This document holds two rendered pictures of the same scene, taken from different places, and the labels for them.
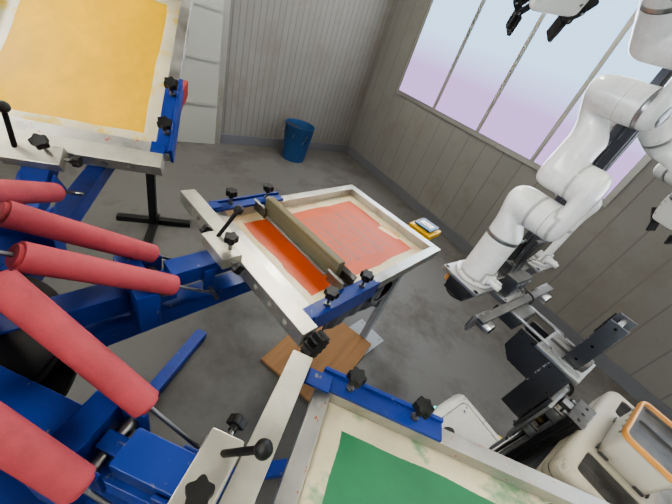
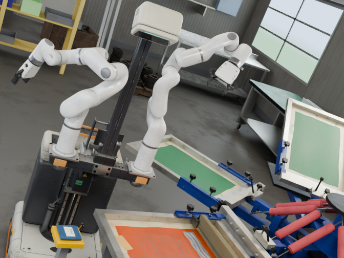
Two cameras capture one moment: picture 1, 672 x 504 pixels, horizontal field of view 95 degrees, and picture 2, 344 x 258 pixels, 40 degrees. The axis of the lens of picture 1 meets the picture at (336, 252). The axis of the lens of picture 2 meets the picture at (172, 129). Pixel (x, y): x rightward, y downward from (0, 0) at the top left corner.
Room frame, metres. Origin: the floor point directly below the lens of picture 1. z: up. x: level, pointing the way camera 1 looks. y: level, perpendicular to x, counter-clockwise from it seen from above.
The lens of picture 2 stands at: (3.05, 0.58, 2.26)
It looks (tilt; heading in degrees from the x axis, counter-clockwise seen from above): 19 degrees down; 204
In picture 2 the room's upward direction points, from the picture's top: 22 degrees clockwise
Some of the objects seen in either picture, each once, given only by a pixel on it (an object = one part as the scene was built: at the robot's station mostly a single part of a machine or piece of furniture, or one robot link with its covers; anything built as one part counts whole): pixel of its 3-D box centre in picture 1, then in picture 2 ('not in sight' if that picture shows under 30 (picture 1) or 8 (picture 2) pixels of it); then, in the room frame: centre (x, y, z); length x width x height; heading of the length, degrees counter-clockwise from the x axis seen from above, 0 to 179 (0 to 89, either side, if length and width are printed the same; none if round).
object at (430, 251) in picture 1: (336, 234); (182, 250); (1.06, 0.02, 0.97); 0.79 x 0.58 x 0.04; 146
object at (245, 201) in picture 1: (248, 206); not in sight; (1.02, 0.39, 0.98); 0.30 x 0.05 x 0.07; 146
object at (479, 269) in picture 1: (490, 260); (145, 155); (0.86, -0.46, 1.21); 0.16 x 0.13 x 0.15; 45
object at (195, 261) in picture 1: (201, 265); (268, 245); (0.59, 0.33, 1.02); 0.17 x 0.06 x 0.05; 146
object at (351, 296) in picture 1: (342, 300); (197, 218); (0.71, -0.07, 0.98); 0.30 x 0.05 x 0.07; 146
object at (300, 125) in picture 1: (295, 140); not in sight; (3.98, 1.03, 0.25); 0.44 x 0.39 x 0.50; 135
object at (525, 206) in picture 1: (522, 217); (154, 131); (0.87, -0.45, 1.37); 0.13 x 0.10 x 0.16; 42
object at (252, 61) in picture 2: not in sight; (212, 69); (-5.71, -2.90, 0.51); 2.04 x 0.75 x 1.02; 135
